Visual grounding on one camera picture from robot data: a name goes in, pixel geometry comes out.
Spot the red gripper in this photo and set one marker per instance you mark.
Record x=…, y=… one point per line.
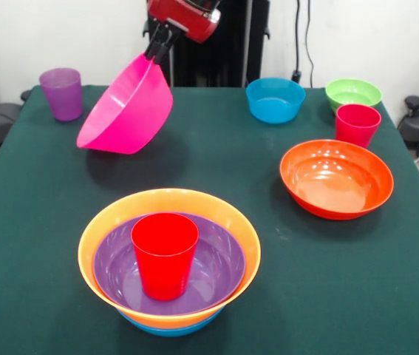
x=187, y=18

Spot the pink bowl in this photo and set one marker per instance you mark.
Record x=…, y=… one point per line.
x=135, y=118

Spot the orange bowl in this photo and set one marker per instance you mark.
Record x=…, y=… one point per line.
x=94, y=236

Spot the red cup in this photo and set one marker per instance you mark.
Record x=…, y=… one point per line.
x=165, y=266

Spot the purple bowl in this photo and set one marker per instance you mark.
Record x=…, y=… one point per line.
x=216, y=266

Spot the large blue bowl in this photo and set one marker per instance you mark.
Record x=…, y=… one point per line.
x=172, y=331

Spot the purple cup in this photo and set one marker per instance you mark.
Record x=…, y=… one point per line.
x=61, y=92

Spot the small blue bowl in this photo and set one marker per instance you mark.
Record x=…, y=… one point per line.
x=275, y=103

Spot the dark green tablecloth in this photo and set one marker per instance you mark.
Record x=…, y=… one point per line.
x=46, y=166

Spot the crimson cup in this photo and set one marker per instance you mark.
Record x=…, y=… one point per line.
x=357, y=125

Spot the red-orange bowl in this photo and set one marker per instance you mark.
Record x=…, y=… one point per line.
x=334, y=177

